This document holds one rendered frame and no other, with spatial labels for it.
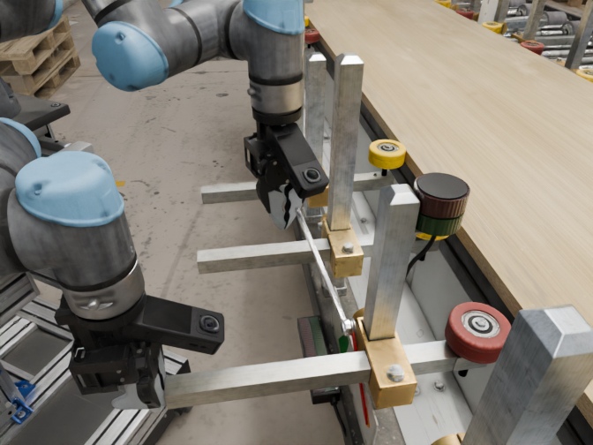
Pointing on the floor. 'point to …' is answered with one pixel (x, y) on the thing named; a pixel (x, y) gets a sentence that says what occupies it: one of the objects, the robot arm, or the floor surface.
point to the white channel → (487, 11)
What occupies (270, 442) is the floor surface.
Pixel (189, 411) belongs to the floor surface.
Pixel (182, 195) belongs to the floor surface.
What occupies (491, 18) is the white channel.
